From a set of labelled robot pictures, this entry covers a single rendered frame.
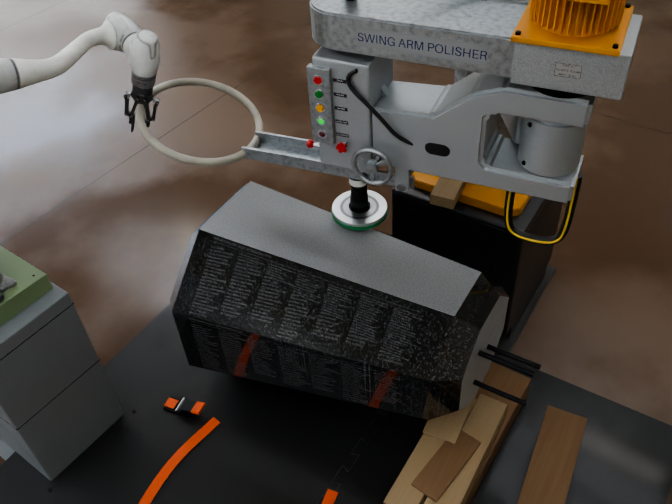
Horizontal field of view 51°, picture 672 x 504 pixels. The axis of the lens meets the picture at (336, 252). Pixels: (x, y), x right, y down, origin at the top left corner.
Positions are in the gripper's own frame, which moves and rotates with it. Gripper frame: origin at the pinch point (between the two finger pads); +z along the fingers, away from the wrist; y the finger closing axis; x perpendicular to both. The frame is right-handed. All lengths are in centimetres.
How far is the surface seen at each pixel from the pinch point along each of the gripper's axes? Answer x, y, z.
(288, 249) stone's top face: -48, 63, 4
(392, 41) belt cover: -40, 74, -85
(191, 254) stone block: -41, 29, 24
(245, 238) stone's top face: -40, 48, 10
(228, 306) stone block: -61, 46, 27
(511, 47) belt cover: -53, 102, -99
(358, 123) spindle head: -38, 74, -52
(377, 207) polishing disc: -31, 94, -10
